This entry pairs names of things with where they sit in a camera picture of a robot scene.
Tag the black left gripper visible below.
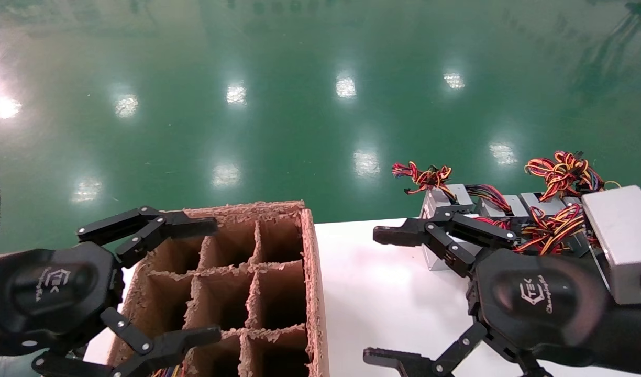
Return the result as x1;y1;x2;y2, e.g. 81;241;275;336
0;206;223;377

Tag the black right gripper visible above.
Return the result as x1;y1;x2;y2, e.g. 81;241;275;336
363;209;609;377

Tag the silver power supply unit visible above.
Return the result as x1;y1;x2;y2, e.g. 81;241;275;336
419;183;477;219
478;195;528;220
424;243;457;271
520;191;583;213

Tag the brown cardboard divider box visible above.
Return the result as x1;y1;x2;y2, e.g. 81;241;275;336
106;200;330;377

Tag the flat multicolour wire bundle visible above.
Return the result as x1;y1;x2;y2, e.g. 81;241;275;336
465;183;512;213

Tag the red orange yellow wire bundle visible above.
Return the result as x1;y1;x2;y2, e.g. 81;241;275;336
509;203;599;256

